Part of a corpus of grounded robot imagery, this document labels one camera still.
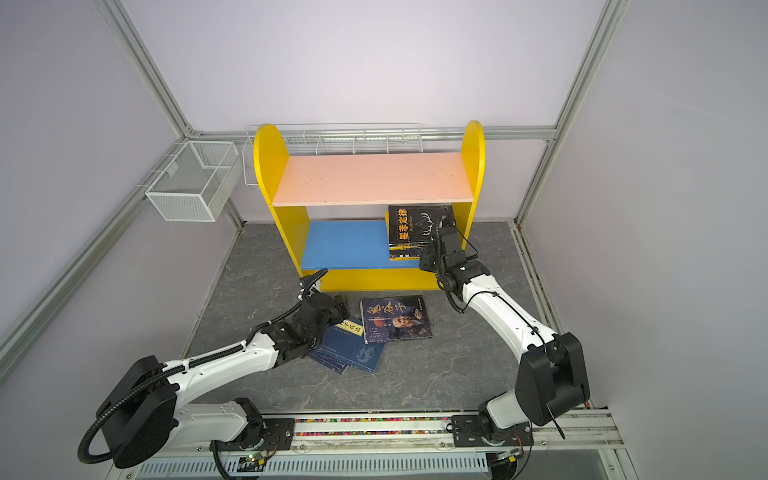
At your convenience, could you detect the black antler cover book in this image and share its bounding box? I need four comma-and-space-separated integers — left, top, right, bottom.
386, 204, 454, 248

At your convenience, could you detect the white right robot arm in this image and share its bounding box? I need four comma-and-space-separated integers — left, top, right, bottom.
419, 219, 591, 430

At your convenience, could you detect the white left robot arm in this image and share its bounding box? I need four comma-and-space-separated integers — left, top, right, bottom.
77, 290, 349, 469

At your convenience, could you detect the lower dark blue booklet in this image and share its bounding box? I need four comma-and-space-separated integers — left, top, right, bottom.
308, 351, 348, 374

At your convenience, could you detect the dark blue booklet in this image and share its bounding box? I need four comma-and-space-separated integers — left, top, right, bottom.
308, 351, 348, 374
316, 317, 384, 373

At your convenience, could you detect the top dark blue booklet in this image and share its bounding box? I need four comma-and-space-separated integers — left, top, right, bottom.
316, 317, 384, 373

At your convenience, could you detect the green circuit board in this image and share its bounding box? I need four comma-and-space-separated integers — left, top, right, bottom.
237, 456, 266, 473

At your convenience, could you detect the yellow wooden bookshelf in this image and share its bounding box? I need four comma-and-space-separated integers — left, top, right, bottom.
253, 120, 486, 291

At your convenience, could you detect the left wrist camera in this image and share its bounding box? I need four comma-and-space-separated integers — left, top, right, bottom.
299, 268, 328, 301

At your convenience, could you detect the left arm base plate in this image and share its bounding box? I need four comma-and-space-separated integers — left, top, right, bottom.
217, 417, 296, 452

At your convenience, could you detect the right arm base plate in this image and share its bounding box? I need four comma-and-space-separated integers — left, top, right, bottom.
446, 413, 534, 448

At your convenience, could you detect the white mesh wire basket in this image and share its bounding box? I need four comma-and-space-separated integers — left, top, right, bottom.
145, 141, 242, 223

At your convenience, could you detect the white slotted cable duct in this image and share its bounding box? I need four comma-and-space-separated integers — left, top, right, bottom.
135, 452, 491, 479

